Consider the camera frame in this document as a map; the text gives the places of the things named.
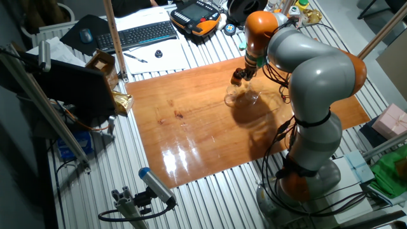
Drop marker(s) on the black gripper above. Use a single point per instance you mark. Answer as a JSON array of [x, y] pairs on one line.
[[250, 72]]

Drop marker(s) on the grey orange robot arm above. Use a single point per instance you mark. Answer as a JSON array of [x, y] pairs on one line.
[[321, 76]]

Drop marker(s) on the brown glass bottle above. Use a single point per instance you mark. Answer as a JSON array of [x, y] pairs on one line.
[[236, 80]]

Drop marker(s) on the tall clear glass beaker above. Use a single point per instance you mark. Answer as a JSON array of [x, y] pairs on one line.
[[253, 94]]

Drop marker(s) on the small clear glass beaker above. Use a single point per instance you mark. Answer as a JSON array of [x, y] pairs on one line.
[[232, 96]]

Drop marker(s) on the white egg shaped object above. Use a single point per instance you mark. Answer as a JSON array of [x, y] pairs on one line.
[[221, 21]]

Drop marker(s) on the black filament spool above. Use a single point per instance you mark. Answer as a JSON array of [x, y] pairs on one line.
[[248, 8]]

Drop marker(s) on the white printed paper sheet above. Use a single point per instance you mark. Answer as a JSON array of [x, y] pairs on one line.
[[171, 63]]

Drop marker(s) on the wooden board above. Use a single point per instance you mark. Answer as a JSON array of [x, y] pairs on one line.
[[190, 133]]

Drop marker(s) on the black orange teach pendant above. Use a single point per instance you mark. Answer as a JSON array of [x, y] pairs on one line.
[[194, 14]]

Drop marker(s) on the aluminium upright profile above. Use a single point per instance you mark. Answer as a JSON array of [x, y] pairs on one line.
[[287, 5]]

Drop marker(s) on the black bottle cap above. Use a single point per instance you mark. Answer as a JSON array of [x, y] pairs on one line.
[[158, 53]]

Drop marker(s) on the gold crumpled wrapper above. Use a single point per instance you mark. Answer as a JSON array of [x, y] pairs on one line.
[[311, 16]]

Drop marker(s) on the yellow box green button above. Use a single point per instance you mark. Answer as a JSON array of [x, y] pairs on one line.
[[302, 4]]

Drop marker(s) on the black pen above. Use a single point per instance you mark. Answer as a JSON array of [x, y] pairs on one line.
[[135, 58]]

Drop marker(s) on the black keyboard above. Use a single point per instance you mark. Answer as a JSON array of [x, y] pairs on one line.
[[136, 35]]

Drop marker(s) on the white paper stack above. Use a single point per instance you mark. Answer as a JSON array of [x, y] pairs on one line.
[[140, 17], [57, 51]]

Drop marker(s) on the gold foil bag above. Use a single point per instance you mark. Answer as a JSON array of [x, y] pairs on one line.
[[123, 101]]

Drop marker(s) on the person dark torso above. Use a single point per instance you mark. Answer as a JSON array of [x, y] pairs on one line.
[[130, 6]]

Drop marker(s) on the dark blue box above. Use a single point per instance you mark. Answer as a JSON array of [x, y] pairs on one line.
[[372, 133]]

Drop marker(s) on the brown cardboard box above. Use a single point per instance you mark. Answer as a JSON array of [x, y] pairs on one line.
[[101, 63]]

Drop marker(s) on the light blue box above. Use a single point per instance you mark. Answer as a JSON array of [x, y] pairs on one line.
[[359, 165]]

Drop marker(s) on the beige flat panel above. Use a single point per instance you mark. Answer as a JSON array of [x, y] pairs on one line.
[[394, 70]]

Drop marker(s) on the pink gift box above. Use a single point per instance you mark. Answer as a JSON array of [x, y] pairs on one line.
[[391, 122]]

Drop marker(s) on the black office chair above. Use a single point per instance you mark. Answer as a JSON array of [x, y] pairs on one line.
[[381, 6]]

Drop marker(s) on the aluminium horizontal profile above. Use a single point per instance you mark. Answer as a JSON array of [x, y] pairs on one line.
[[384, 144]]

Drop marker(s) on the black mouse pad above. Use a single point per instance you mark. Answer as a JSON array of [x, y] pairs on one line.
[[92, 22]]

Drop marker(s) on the grey blue computer mouse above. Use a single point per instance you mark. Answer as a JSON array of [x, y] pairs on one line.
[[86, 35]]

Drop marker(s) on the black monitor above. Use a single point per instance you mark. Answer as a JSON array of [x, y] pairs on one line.
[[73, 86]]

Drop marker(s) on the green cloth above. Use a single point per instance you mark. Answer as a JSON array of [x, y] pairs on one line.
[[388, 175]]

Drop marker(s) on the blue package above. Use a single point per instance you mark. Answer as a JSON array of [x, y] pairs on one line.
[[74, 144]]

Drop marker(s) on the white round bin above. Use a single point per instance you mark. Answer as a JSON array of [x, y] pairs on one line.
[[66, 9]]

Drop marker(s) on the tan upright frame post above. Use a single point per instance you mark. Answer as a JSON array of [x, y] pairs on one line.
[[114, 38]]

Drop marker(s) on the grey camera blue end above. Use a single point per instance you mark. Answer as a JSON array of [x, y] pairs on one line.
[[155, 184]]

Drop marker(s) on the tan slanted frame post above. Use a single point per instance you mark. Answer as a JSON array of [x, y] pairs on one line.
[[381, 31]]

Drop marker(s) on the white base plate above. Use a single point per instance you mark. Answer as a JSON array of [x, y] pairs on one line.
[[349, 197]]

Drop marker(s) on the aluminium camera mount profile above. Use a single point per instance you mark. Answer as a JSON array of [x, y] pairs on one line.
[[125, 206]]

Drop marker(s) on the grey cylindrical camera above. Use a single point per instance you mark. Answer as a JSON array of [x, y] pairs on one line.
[[44, 55]]

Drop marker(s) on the aluminium diagonal frame profile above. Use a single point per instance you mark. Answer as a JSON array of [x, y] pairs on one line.
[[41, 105]]

